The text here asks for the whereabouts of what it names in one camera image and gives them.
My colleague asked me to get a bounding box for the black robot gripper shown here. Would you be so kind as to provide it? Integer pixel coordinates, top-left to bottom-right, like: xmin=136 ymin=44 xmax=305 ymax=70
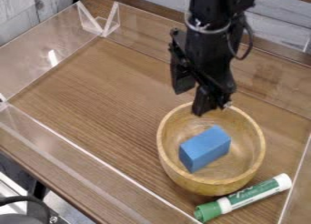
xmin=170 ymin=21 xmax=236 ymax=117

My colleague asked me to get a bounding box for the blue rectangular block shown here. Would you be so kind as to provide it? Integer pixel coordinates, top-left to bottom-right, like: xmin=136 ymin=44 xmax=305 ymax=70
xmin=179 ymin=125 xmax=231 ymax=173

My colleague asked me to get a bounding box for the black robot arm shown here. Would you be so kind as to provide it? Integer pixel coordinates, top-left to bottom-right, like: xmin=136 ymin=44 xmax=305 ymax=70
xmin=170 ymin=0 xmax=255 ymax=116

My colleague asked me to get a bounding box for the brown wooden bowl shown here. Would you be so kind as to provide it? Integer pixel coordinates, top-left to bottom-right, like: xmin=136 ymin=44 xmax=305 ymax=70
xmin=156 ymin=103 xmax=266 ymax=196

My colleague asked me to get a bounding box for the green white marker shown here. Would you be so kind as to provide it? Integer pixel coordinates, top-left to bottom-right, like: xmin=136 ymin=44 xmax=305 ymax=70
xmin=195 ymin=173 xmax=293 ymax=223

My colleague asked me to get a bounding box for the clear acrylic tray wall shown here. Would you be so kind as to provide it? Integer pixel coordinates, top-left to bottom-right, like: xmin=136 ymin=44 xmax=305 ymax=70
xmin=0 ymin=3 xmax=311 ymax=224

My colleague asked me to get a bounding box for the black cable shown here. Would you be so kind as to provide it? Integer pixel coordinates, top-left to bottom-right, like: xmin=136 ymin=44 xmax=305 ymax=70
xmin=0 ymin=195 xmax=52 ymax=224

